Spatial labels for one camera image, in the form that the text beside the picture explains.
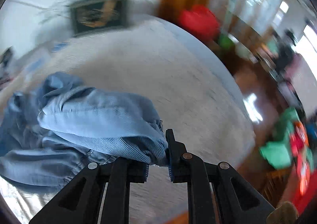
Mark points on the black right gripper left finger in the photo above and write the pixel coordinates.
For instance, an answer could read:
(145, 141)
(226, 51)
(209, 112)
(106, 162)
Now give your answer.
(98, 194)

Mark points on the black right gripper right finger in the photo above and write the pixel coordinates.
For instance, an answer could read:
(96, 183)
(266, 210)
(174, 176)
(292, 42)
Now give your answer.
(215, 193)

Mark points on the light blue trousers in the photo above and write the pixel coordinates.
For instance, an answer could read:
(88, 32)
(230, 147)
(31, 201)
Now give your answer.
(48, 135)

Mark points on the green fabric bag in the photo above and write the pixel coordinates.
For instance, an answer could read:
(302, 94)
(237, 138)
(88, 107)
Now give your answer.
(277, 151)

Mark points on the white lace tablecloth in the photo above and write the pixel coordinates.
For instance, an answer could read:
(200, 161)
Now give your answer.
(191, 89)

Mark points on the green cylindrical bin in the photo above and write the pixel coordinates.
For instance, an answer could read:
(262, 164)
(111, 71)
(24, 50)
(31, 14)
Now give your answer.
(225, 42)

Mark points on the red plastic suitcase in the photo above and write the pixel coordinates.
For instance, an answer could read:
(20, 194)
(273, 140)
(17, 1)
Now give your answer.
(200, 22)

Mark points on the dark gift box with ribbon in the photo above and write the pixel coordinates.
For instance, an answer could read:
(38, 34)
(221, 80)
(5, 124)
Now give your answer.
(89, 16)

